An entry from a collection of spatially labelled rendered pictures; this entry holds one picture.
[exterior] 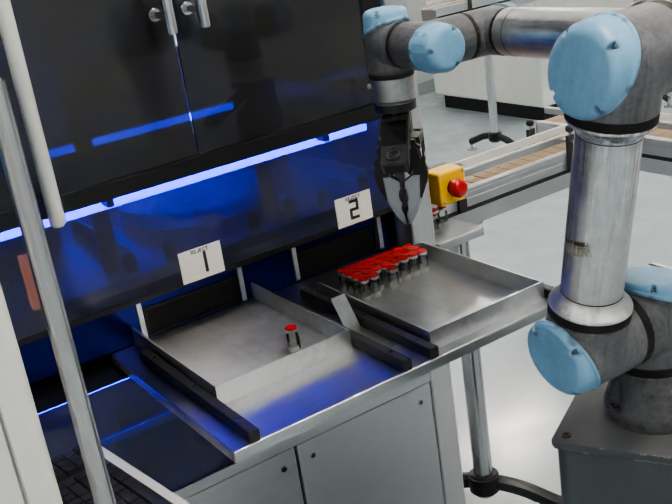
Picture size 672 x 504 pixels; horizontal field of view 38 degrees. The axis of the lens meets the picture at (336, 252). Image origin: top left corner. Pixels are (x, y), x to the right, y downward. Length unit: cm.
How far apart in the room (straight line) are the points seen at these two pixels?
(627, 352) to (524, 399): 183
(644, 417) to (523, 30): 60
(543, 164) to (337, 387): 104
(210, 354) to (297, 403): 27
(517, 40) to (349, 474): 103
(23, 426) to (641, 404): 88
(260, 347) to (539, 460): 138
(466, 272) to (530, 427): 124
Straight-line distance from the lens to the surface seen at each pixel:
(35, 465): 117
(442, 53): 150
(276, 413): 152
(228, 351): 174
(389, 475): 220
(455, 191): 205
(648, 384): 153
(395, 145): 159
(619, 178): 128
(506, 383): 334
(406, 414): 217
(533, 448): 300
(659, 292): 147
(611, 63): 118
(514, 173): 235
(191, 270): 178
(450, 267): 195
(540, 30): 149
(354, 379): 158
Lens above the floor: 161
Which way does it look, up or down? 20 degrees down
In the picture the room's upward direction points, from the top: 9 degrees counter-clockwise
